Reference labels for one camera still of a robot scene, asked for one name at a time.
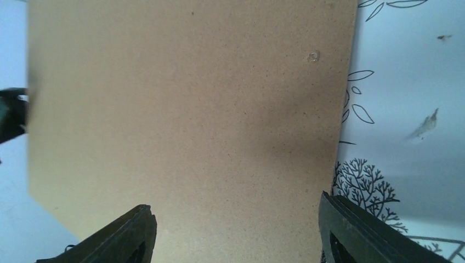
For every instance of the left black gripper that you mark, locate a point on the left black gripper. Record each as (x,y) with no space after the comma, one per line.
(13,113)

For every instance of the brown frame backing board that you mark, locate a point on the brown frame backing board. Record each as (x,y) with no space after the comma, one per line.
(223,116)

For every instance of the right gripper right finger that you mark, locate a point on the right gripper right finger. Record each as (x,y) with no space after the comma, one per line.
(351,234)

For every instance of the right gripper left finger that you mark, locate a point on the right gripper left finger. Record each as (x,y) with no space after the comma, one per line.
(129,238)

